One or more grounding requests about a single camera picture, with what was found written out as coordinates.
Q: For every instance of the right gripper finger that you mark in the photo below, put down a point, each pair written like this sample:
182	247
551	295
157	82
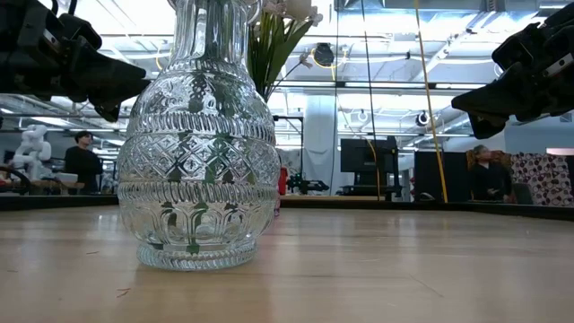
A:
493	98
486	126

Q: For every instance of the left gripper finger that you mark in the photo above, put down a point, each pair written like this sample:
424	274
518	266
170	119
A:
107	81
110	113

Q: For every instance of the clear patterned glass vase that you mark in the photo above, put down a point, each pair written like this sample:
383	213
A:
197	152

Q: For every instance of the white small-blossom flower bunch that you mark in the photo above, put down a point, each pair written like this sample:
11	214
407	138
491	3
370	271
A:
260	58

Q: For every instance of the white tulip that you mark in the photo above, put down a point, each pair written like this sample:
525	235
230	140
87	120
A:
298	8

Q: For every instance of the person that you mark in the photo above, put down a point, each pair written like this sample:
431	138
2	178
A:
489	179
83	163

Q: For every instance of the black partition panel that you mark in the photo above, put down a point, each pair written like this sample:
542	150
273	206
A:
439	175

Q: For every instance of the grey chair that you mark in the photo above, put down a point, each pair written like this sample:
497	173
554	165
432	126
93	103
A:
524	194

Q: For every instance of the white floral patterned cloth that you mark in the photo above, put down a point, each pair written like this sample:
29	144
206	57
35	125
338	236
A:
547	175

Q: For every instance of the red box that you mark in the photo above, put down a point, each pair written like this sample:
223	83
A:
283	181

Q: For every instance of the black ceiling rail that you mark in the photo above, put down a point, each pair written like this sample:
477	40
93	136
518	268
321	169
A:
359	84

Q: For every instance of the black metal stand frame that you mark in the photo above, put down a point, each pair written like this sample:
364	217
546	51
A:
287	118

